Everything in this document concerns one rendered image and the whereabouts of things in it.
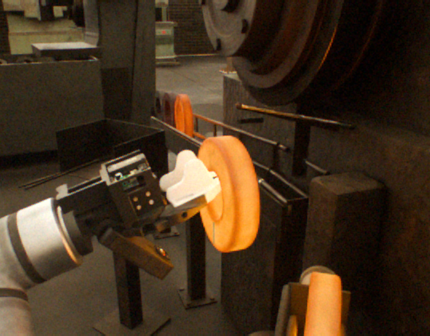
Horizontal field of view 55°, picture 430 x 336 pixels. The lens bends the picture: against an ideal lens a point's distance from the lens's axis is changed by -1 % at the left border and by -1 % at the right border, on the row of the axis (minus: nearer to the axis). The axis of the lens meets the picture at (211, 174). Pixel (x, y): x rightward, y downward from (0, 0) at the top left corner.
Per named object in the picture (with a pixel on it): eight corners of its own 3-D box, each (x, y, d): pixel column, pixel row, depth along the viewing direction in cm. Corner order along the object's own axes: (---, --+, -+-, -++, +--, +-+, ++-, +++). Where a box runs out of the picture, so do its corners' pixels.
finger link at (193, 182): (231, 148, 50) (160, 178, 48) (242, 190, 52) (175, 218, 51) (221, 141, 53) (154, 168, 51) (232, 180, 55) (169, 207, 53)
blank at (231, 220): (214, 128, 61) (193, 130, 60) (261, 144, 47) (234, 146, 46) (216, 226, 65) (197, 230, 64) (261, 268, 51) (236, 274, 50)
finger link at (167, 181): (221, 141, 53) (154, 168, 51) (232, 180, 55) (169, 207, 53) (213, 134, 55) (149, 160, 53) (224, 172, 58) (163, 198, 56)
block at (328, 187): (344, 282, 81) (361, 167, 72) (372, 307, 74) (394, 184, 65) (296, 294, 77) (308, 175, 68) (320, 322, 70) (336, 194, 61)
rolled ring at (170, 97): (171, 92, 160) (179, 91, 161) (161, 91, 178) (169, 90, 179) (174, 138, 165) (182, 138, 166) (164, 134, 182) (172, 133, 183)
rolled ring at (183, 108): (173, 107, 165) (181, 106, 166) (179, 150, 161) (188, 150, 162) (179, 85, 148) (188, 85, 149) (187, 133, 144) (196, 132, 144)
